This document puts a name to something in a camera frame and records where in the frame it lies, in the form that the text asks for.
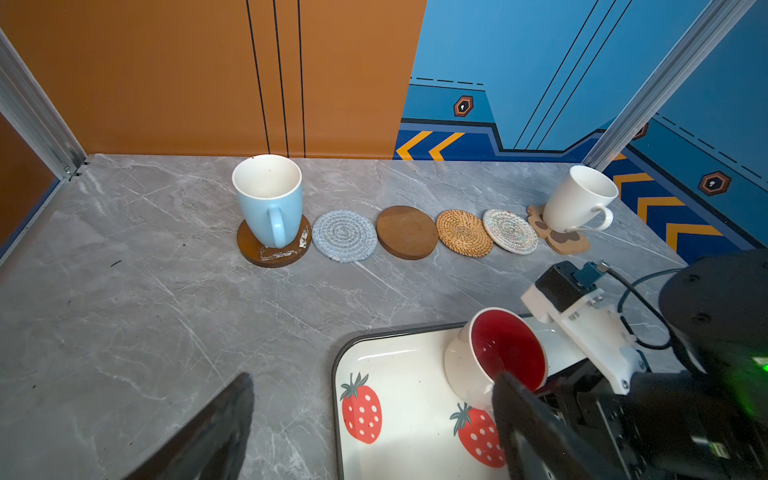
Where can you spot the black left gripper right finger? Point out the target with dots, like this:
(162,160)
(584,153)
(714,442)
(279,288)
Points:
(520,415)

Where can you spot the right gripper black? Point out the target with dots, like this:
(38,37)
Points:
(582,398)

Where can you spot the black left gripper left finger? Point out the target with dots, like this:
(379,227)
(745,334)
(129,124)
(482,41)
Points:
(213,444)

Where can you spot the white mug red inside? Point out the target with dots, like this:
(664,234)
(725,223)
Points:
(493,342)

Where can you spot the cork paw print coaster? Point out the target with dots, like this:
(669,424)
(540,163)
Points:
(562,243)

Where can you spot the dark scratched wooden coaster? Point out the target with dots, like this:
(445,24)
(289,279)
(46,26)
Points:
(257,253)

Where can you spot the white multicolour woven rope coaster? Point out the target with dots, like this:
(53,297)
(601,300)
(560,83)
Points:
(510,232)

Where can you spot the woven rattan round coaster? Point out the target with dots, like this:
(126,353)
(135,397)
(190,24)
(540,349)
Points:
(463,233)

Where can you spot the plain white mug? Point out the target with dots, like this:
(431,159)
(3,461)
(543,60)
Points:
(580,202)

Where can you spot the grey blue rope coaster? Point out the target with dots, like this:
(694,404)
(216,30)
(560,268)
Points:
(344,236)

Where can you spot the brown round wooden coaster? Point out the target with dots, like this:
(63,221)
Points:
(406,232)

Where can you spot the white mug blue handle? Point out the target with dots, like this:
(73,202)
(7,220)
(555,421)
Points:
(269,191)

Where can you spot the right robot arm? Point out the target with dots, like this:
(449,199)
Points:
(708,421)

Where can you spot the strawberry print serving tray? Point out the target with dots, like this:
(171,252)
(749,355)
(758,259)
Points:
(397,416)

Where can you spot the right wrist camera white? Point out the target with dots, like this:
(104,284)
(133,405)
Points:
(568,296)

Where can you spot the aluminium corner post left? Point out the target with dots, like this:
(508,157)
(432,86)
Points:
(28,109)

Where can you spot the aluminium corner post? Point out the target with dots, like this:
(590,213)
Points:
(28,109)
(709,28)

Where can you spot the aluminium corner post right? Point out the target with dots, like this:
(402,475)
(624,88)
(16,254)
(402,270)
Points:
(709,28)

